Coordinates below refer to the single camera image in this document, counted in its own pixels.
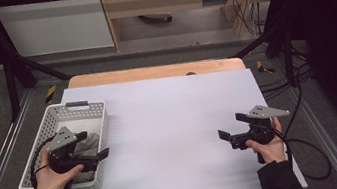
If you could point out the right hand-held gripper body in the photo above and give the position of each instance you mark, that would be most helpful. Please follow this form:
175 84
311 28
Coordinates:
260 133

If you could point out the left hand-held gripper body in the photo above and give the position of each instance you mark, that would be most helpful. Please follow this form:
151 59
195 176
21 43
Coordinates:
60 141

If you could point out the grey cloth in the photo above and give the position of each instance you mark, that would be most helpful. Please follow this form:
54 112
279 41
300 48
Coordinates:
90 146

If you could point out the white perforated plastic basket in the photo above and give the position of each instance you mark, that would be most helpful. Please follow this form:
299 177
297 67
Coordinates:
89 110

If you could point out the person's right hand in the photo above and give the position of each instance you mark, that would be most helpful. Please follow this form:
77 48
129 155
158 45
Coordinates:
274 151

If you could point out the person's left hand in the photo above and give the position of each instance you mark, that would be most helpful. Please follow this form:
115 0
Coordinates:
50 184

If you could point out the white foam board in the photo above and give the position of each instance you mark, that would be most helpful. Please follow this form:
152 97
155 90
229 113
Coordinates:
167 121

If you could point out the wooden table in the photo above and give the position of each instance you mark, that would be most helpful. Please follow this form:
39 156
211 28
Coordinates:
153 72

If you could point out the white cabinet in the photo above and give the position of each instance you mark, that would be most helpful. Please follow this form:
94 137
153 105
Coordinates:
55 27

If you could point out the dark chair base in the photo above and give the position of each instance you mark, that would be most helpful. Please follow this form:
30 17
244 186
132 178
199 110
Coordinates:
156 18

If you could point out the light wooden desk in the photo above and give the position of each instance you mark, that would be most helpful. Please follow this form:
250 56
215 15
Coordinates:
159 1

